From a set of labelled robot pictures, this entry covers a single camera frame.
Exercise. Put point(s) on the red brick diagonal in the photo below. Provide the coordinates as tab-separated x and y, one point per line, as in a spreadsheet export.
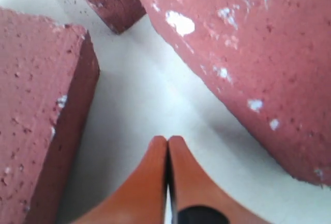
268	61

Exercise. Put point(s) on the red brick far left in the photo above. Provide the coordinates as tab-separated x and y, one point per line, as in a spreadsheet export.
49	74

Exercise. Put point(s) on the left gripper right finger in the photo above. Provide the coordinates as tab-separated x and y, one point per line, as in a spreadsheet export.
195	197

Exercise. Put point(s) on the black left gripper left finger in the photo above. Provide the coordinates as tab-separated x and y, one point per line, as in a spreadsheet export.
141	198

